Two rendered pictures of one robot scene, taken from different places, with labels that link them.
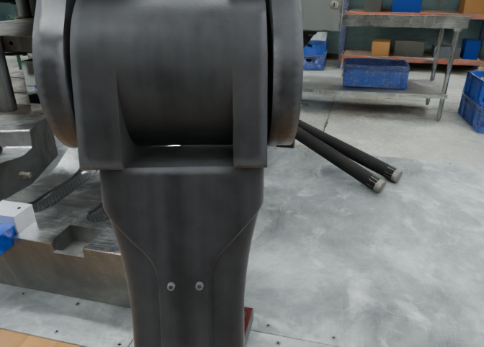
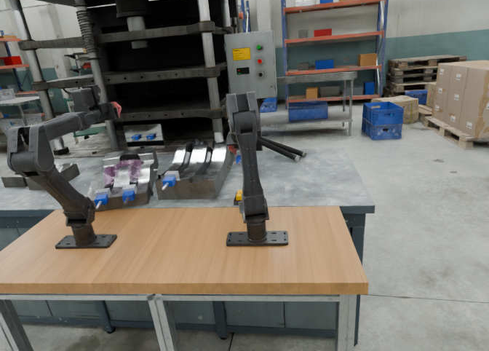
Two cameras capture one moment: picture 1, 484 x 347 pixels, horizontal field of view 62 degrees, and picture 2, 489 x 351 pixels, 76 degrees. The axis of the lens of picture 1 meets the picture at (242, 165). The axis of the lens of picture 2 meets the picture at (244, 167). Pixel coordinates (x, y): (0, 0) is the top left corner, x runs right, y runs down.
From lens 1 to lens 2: 81 cm
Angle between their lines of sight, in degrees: 5
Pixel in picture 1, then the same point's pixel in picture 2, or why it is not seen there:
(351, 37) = (292, 87)
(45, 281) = (185, 194)
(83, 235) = (196, 178)
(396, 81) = (321, 114)
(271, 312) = not seen: hidden behind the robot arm
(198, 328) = (251, 154)
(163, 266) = (246, 146)
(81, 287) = (199, 194)
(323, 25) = (268, 95)
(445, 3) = (348, 60)
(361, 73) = (299, 111)
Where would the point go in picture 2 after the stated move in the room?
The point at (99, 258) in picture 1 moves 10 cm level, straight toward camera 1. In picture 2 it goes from (205, 182) to (215, 190)
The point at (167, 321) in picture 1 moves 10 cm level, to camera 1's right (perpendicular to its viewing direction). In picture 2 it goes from (247, 154) to (279, 150)
